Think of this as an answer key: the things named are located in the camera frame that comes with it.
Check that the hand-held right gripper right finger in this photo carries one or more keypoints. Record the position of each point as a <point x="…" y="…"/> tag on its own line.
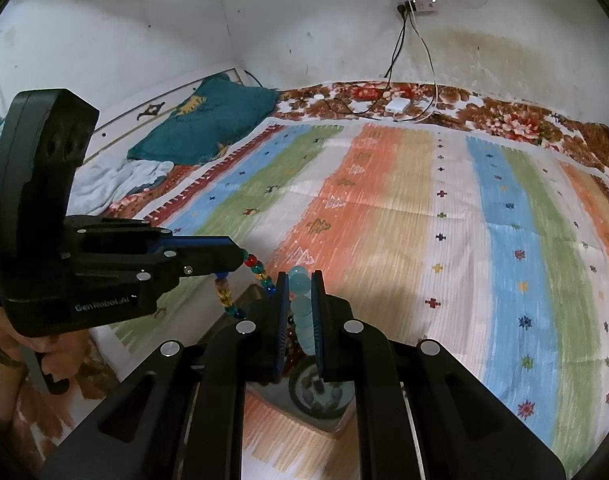
<point x="318" y="330"/>

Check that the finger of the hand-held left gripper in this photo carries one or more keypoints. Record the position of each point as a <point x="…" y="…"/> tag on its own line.
<point x="199" y="243"/>
<point x="209" y="260"/>

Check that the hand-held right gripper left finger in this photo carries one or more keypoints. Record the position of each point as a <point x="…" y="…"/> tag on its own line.
<point x="283" y="330"/>

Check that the grey jewelry box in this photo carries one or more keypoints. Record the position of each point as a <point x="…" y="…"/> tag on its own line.
<point x="264" y="400"/>

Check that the person's left hand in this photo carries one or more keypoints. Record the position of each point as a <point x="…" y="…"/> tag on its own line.
<point x="9" y="327"/>

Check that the light blue cloth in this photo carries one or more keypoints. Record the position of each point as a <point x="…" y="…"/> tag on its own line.
<point x="114" y="182"/>

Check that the dark patterned wristband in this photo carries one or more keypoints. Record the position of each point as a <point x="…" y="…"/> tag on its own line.
<point x="2" y="352"/>

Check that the teal pillow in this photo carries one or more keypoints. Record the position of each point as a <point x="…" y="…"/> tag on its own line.
<point x="204" y="120"/>

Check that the striped colourful blanket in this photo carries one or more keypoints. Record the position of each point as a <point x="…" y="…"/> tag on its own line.
<point x="409" y="235"/>

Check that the white charger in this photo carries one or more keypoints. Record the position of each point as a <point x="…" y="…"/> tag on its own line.
<point x="398" y="106"/>

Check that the white power strip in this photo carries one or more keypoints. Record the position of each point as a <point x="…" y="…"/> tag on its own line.
<point x="417" y="4"/>

